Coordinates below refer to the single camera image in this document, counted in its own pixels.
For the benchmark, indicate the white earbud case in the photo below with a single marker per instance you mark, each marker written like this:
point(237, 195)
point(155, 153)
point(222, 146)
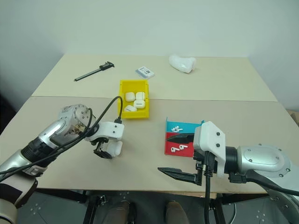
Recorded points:
point(129, 96)
point(115, 148)
point(139, 104)
point(129, 108)
point(140, 95)

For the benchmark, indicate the small white card box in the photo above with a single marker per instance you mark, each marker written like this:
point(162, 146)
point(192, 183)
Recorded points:
point(145, 72)

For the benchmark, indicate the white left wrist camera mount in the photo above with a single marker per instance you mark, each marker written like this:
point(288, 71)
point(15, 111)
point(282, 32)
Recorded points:
point(109, 130)

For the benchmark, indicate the black table leg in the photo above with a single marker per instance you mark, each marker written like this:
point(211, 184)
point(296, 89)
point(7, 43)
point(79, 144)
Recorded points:
point(90, 207)
point(218, 210)

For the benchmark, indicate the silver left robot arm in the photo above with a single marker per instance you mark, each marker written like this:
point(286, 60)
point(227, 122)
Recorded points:
point(53, 133)

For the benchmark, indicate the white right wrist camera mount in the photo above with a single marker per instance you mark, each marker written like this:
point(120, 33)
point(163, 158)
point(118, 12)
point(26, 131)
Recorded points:
point(210, 142)

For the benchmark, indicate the brown rounded shape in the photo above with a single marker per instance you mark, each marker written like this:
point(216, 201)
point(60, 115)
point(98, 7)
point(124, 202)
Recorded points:
point(176, 212)

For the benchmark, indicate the white earbud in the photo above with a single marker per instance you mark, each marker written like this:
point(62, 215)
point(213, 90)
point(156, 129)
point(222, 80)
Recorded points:
point(173, 129)
point(179, 128)
point(173, 149)
point(182, 147)

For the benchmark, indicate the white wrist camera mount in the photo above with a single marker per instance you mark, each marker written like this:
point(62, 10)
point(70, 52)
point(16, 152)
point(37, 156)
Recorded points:
point(109, 130)
point(210, 142)

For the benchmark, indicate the yellow plastic bin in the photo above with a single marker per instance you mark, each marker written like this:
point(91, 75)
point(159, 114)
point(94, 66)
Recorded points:
point(134, 115)

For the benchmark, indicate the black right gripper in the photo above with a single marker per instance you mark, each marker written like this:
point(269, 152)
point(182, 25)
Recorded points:
point(198, 159)

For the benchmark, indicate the brown cardboard box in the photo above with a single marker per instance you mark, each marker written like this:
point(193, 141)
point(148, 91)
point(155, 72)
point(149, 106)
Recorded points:
point(294, 117)

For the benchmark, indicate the black digital caliper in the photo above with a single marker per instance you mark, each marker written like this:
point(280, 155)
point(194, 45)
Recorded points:
point(106, 65)

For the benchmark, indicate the teal black red tray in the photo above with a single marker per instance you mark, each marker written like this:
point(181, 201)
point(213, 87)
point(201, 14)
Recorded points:
point(169, 151)

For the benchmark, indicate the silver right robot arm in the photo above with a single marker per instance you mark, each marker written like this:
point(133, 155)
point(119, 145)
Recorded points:
point(257, 158)

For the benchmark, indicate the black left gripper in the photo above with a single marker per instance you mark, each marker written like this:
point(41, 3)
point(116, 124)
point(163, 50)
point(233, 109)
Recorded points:
point(100, 145)

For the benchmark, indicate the white crumpled plastic bag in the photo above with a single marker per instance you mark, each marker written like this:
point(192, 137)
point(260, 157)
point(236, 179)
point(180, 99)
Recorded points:
point(182, 63)

